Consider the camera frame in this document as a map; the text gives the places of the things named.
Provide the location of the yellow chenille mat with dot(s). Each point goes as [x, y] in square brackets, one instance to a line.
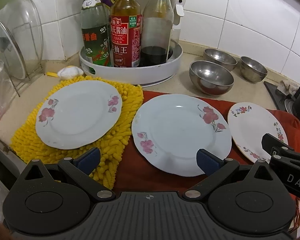
[27, 145]

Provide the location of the grey rag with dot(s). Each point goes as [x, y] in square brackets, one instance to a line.
[287, 87]

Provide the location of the dark liquid clear bottle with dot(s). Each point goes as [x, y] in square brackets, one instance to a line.
[157, 24]

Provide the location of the white spray bottle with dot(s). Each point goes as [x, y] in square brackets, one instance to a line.
[178, 9]

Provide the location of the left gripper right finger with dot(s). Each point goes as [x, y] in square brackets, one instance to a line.
[218, 172]

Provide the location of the small multicolour flower plate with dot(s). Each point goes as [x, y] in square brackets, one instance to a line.
[248, 123]

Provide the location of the large steel bowl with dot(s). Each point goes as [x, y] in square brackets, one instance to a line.
[210, 78]

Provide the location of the green label clear bottle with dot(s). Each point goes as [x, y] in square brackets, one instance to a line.
[94, 26]

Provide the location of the pink flower plate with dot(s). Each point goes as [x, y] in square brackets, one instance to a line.
[168, 131]
[78, 114]

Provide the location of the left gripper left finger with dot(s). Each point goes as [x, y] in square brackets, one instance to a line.
[77, 172]

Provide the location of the wire lid rack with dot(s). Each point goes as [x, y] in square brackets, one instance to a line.
[20, 85]

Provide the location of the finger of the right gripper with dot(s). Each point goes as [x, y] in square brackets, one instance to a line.
[274, 146]

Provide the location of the rear glass pot lid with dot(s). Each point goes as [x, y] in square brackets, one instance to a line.
[23, 21]

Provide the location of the glass pot lid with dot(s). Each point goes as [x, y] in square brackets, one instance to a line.
[23, 21]
[10, 54]

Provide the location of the garlic bulb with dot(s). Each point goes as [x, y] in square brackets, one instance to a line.
[70, 72]

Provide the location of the red label soy sauce bottle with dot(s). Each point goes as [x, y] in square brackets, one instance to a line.
[125, 25]

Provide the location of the front glass pot lid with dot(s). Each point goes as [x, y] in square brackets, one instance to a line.
[10, 54]

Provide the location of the white round turntable tray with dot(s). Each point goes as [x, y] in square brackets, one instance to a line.
[145, 76]

